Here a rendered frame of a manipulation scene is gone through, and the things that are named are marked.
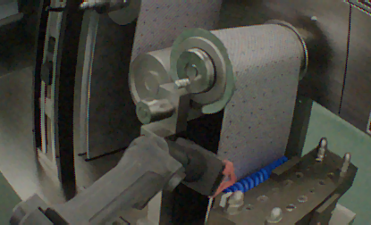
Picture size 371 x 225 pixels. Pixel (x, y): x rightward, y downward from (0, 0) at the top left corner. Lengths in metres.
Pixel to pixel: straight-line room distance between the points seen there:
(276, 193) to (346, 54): 0.35
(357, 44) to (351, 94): 0.13
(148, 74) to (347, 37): 0.45
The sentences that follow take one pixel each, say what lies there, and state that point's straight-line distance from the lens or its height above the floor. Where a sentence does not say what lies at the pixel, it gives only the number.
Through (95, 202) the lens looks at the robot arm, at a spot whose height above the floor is 1.27.
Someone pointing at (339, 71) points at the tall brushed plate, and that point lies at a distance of 1.20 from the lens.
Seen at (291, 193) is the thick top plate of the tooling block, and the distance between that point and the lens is 1.12.
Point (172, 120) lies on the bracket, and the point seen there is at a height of 1.16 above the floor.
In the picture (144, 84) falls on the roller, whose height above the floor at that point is 1.17.
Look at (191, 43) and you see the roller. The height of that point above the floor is 1.29.
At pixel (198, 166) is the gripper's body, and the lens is 0.96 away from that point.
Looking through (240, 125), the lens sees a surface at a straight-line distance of 1.04.
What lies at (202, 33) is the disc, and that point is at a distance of 0.99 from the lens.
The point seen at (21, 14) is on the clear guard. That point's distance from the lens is 1.84.
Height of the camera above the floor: 1.63
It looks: 26 degrees down
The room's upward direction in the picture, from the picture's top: 7 degrees clockwise
